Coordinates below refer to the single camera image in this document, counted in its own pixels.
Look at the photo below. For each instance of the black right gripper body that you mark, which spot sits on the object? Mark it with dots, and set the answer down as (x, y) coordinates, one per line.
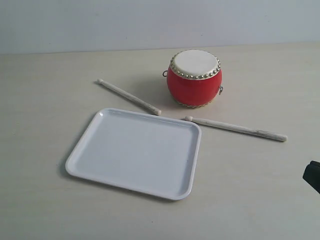
(312, 175)

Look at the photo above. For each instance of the small red drum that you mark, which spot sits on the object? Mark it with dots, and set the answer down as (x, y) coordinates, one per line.
(194, 77)

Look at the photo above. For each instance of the white rectangular plastic tray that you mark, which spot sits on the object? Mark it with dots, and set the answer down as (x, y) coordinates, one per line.
(144, 153)

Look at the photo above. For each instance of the white drumstick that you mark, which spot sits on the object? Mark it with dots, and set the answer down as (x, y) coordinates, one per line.
(154, 110)
(238, 129)

